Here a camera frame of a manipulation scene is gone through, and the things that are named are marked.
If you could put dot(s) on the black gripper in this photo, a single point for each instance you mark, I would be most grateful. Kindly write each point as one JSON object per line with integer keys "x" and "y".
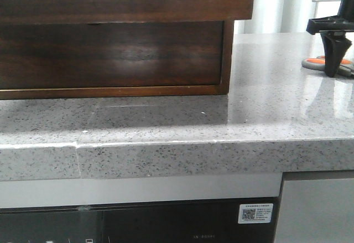
{"x": 335, "y": 43}

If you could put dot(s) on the grey orange handled scissors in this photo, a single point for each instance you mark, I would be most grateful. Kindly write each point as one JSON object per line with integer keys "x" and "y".
{"x": 345, "y": 69}

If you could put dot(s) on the dark wooden drawer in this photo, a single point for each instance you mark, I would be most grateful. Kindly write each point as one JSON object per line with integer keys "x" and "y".
{"x": 110, "y": 54}
{"x": 122, "y": 11}

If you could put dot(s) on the dark wooden drawer cabinet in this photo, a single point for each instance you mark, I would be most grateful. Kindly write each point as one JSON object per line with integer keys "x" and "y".
{"x": 226, "y": 60}

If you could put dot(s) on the grey cabinet door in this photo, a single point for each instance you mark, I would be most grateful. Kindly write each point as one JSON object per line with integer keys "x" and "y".
{"x": 316, "y": 207}

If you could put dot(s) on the white QR code sticker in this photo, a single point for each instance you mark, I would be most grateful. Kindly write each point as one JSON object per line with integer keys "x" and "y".
{"x": 255, "y": 213}

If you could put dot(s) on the black built-in appliance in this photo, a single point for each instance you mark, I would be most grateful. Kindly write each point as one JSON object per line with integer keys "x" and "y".
{"x": 214, "y": 220}

